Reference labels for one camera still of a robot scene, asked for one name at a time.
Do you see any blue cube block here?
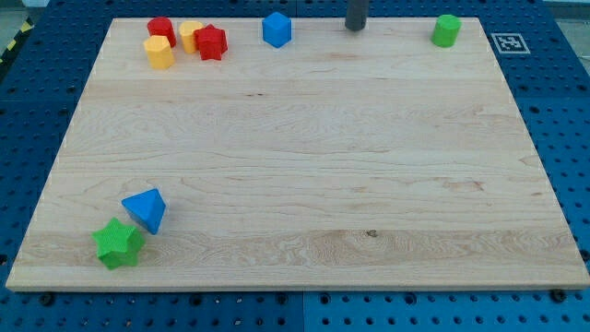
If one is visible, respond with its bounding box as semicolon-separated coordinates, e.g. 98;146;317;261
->
262;12;292;48

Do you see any yellow hexagon block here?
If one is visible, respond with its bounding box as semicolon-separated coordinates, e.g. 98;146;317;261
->
143;35;175;69

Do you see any wooden board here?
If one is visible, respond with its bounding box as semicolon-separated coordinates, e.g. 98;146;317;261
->
6;18;589;292

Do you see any red star block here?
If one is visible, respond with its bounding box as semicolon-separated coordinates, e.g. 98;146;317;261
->
193;24;228;61

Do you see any blue triangle block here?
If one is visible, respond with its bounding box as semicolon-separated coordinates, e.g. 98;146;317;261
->
121;188;166;235

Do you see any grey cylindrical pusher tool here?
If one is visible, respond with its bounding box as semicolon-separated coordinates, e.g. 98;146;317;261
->
345;0;370;31

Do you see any yellow cylinder block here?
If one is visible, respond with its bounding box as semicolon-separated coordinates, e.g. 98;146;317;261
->
179;20;204;53

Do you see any green star block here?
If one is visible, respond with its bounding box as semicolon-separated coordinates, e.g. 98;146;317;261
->
91;218;145;270

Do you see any red cylinder block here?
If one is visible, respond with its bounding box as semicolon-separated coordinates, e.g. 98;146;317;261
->
147;17;177;47

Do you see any green cylinder block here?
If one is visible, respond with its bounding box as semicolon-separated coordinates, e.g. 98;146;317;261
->
431;14;462;48

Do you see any white fiducial marker tag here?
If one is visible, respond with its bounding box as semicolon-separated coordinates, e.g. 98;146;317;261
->
491;32;530;54

